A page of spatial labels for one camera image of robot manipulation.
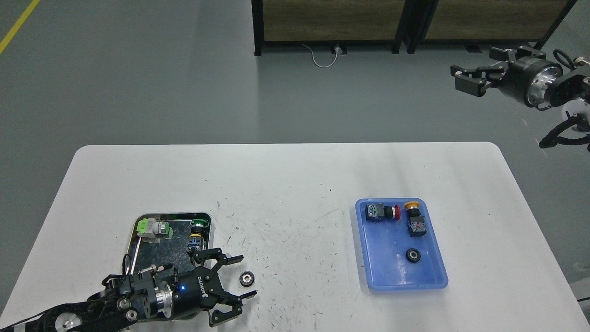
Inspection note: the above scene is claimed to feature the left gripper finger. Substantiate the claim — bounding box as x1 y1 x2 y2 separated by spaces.
208 290 257 327
190 248 244 277

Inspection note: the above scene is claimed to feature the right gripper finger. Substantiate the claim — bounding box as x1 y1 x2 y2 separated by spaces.
490 46 547 63
450 65 508 97

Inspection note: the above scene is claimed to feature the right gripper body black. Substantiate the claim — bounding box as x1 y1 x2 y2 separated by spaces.
504 46 563 109

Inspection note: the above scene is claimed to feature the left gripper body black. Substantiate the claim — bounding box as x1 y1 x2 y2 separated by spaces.
154 267 222 320

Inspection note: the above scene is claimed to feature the black gear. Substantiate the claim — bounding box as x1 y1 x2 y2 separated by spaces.
405 248 421 263
239 271 255 287

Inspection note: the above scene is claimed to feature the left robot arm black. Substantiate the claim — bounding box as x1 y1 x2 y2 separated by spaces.
2 248 257 332

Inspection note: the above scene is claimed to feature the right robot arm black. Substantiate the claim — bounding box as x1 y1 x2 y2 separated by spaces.
449 46 590 149

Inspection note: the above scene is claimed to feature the silver metal tray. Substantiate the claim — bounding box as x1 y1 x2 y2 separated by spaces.
122 212 212 281

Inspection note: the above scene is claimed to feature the blue plastic tray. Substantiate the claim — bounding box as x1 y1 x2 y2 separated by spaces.
355 198 448 291

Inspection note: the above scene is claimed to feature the floor power socket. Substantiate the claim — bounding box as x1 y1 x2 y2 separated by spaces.
331 44 348 56

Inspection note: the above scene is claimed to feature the dark green push button switch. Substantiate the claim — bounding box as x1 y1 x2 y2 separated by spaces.
187 219 209 254

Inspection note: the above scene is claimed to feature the wooden cabinet right black frame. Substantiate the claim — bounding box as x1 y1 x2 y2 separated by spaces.
404 0 576 54

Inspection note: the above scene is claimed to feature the wooden cabinet black frame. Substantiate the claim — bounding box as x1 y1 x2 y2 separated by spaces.
251 0 416 56
404 0 576 54

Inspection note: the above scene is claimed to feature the light green push button switch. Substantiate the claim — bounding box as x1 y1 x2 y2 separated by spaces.
136 218 174 243

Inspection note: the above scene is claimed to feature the white cable on floor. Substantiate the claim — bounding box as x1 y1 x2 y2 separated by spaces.
302 43 341 68

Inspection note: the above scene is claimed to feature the yellow push button switch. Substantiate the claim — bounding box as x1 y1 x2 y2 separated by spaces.
404 201 427 237

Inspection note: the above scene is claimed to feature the red push button switch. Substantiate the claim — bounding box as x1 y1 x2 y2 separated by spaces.
365 202 401 221

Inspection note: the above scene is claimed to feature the wooden cabinet left black frame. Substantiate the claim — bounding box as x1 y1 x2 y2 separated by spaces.
251 0 416 56

